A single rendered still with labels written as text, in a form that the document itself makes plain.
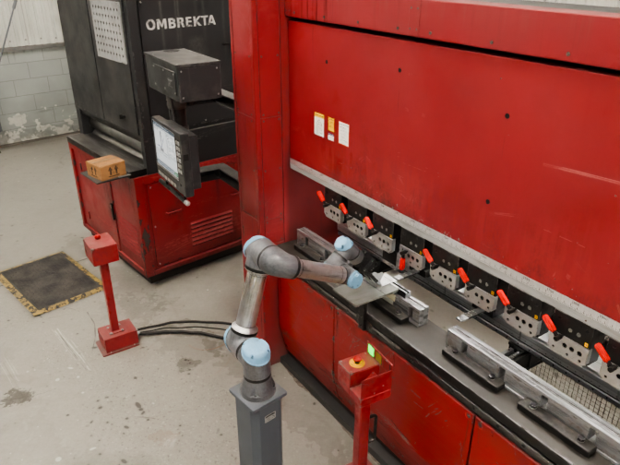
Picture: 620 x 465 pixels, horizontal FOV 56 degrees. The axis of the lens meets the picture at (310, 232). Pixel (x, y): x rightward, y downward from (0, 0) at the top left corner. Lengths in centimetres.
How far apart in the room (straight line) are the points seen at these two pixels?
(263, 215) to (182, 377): 122
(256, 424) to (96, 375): 175
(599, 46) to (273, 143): 187
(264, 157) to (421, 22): 127
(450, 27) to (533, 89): 41
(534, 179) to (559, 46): 44
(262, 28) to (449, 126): 121
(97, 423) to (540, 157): 280
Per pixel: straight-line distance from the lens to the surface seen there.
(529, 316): 232
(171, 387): 389
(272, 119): 324
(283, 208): 345
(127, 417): 375
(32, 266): 558
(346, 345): 316
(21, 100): 919
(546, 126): 208
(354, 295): 278
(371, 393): 267
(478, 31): 221
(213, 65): 319
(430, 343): 273
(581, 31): 197
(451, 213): 243
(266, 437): 267
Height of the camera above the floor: 247
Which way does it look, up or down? 26 degrees down
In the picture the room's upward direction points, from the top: straight up
